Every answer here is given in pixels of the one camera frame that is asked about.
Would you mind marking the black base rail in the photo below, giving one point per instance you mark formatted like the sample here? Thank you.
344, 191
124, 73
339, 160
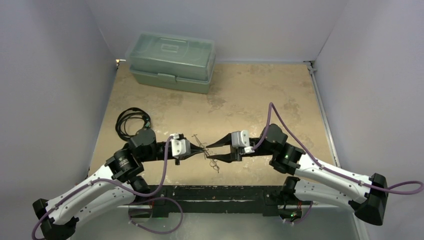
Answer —
266, 200

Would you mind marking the green plastic toolbox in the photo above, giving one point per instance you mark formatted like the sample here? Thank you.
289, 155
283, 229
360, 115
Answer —
172, 61

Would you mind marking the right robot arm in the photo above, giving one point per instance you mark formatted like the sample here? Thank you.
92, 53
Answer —
309, 180

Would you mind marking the aluminium frame rail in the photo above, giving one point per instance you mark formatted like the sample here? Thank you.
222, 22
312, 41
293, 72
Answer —
359, 225

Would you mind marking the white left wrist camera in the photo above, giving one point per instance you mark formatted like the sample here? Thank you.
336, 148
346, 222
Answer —
180, 146

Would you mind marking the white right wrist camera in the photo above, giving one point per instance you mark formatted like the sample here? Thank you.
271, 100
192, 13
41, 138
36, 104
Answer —
241, 142

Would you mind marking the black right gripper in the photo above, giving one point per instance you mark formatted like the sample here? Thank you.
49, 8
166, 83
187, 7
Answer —
238, 154

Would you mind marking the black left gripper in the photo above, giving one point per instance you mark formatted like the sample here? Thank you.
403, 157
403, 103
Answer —
194, 149

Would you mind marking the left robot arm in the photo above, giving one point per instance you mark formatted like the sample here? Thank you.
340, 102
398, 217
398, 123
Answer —
115, 182

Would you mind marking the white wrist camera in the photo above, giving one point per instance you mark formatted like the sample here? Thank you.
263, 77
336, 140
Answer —
241, 142
180, 146

